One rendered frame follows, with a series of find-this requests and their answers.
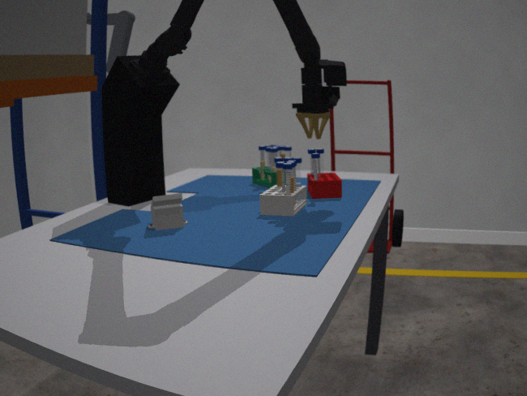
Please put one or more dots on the red tube rack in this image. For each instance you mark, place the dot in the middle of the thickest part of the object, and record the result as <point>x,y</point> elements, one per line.
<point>326,187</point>

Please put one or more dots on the blue bench mat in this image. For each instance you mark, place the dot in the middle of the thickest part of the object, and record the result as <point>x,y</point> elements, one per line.
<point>225,228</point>

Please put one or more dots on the white tube rack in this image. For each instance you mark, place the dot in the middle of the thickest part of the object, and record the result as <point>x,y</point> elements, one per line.
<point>274,203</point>

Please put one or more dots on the green test tube rack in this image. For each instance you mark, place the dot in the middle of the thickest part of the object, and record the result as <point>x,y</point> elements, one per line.
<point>257,179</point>

